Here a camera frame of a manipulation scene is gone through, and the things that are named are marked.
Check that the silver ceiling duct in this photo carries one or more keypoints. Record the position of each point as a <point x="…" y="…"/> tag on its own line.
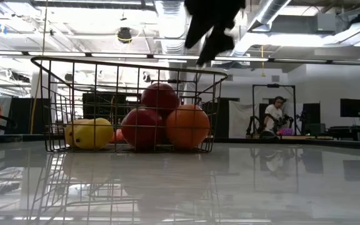
<point x="170" y="25"/>

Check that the black wall monitor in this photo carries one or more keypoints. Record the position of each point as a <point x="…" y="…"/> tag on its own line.
<point x="352" y="108"/>

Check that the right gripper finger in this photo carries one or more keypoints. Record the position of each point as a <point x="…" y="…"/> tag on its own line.
<point x="197" y="34"/>
<point x="219" y="42"/>

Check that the black panel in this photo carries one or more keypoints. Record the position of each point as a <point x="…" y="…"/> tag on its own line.
<point x="22" y="115"/>

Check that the red tomato with green top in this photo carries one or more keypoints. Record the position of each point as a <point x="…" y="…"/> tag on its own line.
<point x="159" y="97"/>

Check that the black frame stand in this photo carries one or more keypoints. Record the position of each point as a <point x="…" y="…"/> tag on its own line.
<point x="273" y="85"/>

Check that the orange carrot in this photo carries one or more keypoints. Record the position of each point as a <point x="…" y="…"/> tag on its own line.
<point x="118" y="137"/>

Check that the small black monitor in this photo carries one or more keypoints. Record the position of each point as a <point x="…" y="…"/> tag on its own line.
<point x="311" y="112"/>

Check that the black round ceiling device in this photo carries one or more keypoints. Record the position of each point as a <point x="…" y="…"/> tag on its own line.
<point x="124" y="35"/>

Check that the gray tarp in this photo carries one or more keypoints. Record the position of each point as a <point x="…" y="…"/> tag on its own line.
<point x="6" y="106"/>

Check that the orange fruit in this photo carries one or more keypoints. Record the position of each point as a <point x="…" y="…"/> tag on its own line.
<point x="187" y="126"/>

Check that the red apple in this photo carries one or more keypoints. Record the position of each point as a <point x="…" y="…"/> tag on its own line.
<point x="142" y="128"/>

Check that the yellow lemon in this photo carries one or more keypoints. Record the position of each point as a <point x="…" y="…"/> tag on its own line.
<point x="69" y="134"/>
<point x="94" y="133"/>

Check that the long light bar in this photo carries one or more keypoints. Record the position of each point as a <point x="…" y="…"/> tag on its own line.
<point x="120" y="55"/>

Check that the person in white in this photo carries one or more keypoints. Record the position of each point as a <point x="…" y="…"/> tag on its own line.
<point x="273" y="114"/>

